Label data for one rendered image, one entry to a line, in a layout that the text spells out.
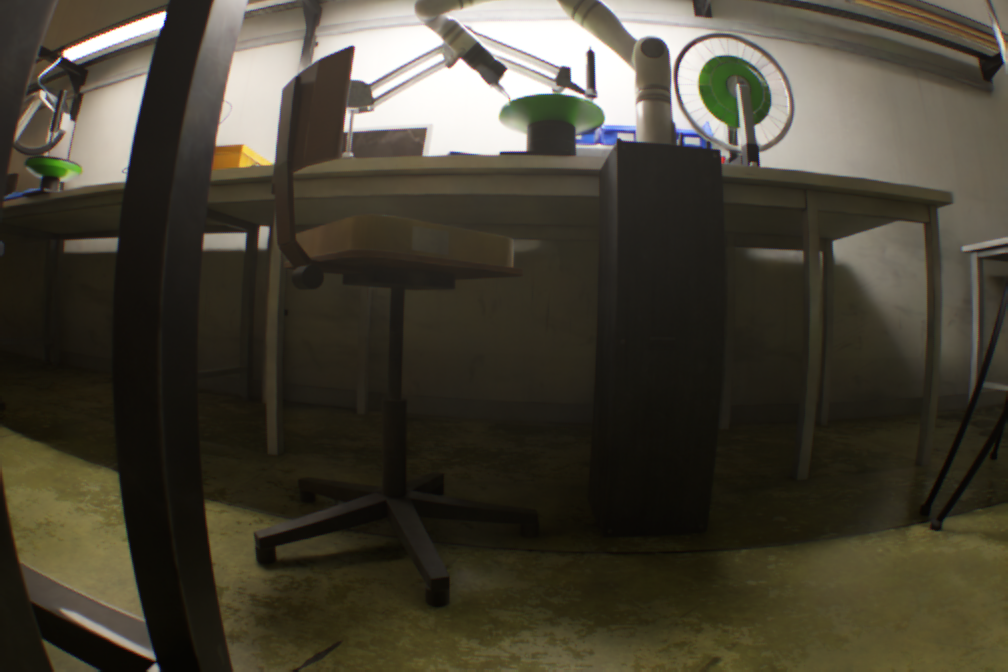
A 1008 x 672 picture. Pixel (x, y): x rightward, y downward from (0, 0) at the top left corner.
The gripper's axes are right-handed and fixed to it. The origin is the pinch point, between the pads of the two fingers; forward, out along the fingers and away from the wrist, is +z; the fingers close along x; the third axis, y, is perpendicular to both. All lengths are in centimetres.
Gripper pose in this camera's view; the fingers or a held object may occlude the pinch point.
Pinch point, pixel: (509, 98)
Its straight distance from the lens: 146.8
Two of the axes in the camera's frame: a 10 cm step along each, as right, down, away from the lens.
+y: 5.3, -7.9, 3.2
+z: 6.9, 6.2, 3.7
